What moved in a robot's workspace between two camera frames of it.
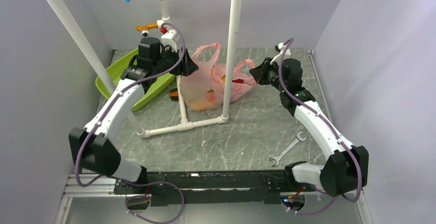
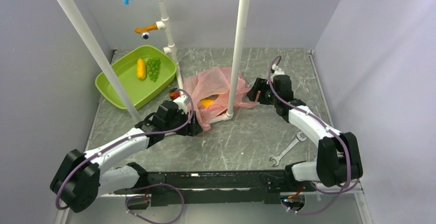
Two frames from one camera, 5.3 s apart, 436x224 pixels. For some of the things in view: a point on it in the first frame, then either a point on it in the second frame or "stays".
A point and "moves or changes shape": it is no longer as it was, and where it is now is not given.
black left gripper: [186, 67] → [193, 129]
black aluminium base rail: [278, 186] stays
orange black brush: [173, 94] stays
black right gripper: [260, 72] → [260, 85]
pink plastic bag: [202, 90] moves or changes shape
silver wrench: [277, 159] stays
